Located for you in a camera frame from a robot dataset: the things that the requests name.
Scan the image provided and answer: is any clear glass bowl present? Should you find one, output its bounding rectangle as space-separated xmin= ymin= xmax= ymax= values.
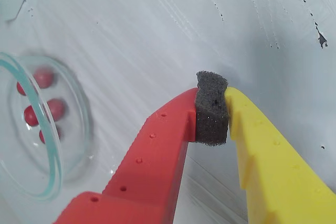
xmin=0 ymin=52 xmax=97 ymax=201

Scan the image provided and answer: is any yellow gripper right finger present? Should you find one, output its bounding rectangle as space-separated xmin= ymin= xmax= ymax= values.
xmin=225 ymin=86 xmax=336 ymax=224

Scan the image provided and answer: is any red round pill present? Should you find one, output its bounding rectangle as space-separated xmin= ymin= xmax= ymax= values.
xmin=33 ymin=68 xmax=55 ymax=89
xmin=16 ymin=81 xmax=29 ymax=97
xmin=23 ymin=105 xmax=40 ymax=127
xmin=38 ymin=125 xmax=62 ymax=145
xmin=46 ymin=98 xmax=66 ymax=122

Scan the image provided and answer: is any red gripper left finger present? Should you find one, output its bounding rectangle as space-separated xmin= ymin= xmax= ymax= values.
xmin=52 ymin=70 xmax=229 ymax=224

